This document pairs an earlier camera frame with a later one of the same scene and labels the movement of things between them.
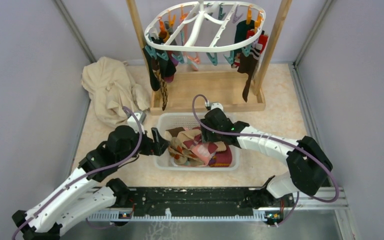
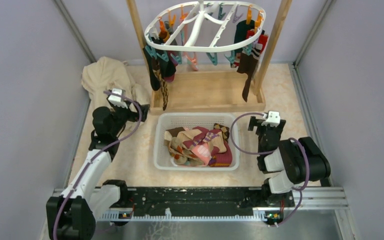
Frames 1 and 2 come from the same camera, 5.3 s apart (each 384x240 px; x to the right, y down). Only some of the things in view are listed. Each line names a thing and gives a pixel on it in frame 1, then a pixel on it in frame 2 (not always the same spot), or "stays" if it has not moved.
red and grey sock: [261, 43] stays
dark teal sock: [241, 32] stays
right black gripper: [206, 135] to [257, 122]
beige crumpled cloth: [112, 91] stays
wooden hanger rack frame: [213, 92] stays
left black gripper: [158, 146] to [134, 116]
